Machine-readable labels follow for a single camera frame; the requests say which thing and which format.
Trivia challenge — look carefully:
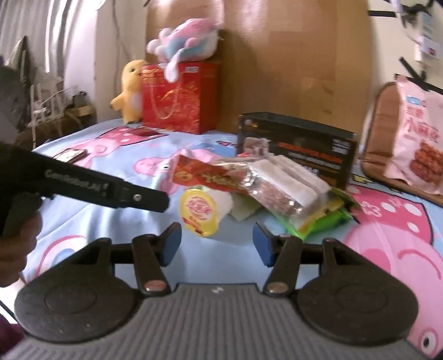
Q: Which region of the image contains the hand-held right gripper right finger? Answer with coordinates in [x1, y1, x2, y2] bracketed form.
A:
[252, 222, 368, 297]

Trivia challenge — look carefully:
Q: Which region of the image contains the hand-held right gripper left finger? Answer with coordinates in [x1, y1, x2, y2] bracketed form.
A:
[74, 222, 182, 297]

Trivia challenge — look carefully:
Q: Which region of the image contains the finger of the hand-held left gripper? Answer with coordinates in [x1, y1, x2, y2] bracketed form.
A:
[110, 178, 170, 213]

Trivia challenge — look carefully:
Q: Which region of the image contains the pale green snack packet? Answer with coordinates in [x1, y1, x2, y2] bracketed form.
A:
[230, 194, 264, 222]

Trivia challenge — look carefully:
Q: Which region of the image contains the yellow lid jelly cup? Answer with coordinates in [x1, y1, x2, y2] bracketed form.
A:
[179, 188, 231, 238]

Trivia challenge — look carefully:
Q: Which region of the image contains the red snack packet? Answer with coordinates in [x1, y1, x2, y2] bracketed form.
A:
[172, 154, 257, 195]

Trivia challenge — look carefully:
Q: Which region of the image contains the black cardboard box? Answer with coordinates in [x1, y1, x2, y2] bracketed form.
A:
[237, 112, 358, 192]

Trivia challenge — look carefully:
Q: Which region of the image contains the person's left hand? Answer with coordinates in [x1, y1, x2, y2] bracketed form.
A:
[0, 210, 43, 289]

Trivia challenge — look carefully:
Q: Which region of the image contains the blue cartoon printed blanket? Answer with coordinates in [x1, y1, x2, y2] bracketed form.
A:
[20, 119, 443, 347]

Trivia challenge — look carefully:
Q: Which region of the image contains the red gift bag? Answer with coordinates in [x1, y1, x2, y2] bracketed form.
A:
[141, 61, 220, 135]

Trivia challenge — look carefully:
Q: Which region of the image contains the yellow plush chick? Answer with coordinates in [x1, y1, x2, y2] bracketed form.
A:
[110, 59, 150, 125]

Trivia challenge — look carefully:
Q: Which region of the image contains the white curtain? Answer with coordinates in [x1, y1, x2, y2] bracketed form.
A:
[0, 0, 99, 75]

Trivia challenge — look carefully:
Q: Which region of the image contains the dark purple cloth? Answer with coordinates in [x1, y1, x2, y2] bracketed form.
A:
[0, 310, 25, 351]

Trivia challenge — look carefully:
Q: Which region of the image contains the brown cushioned chair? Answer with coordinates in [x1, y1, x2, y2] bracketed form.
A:
[359, 82, 443, 209]

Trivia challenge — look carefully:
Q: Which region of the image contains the pink and white plush toy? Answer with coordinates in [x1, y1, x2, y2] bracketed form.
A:
[146, 17, 224, 82]

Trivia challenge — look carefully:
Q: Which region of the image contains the wooden headboard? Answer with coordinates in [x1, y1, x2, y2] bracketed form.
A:
[145, 0, 375, 140]

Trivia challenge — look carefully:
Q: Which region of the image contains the pink snack bag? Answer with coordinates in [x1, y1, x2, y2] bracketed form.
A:
[383, 74, 443, 196]

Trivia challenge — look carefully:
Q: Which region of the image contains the black tape strip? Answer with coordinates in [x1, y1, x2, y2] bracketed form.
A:
[367, 0, 437, 29]
[398, 57, 430, 94]

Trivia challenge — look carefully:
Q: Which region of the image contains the white wire rack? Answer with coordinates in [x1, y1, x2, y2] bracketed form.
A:
[29, 72, 70, 136]

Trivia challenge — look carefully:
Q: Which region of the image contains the white wall charger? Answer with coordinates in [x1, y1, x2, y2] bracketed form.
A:
[413, 21, 443, 63]

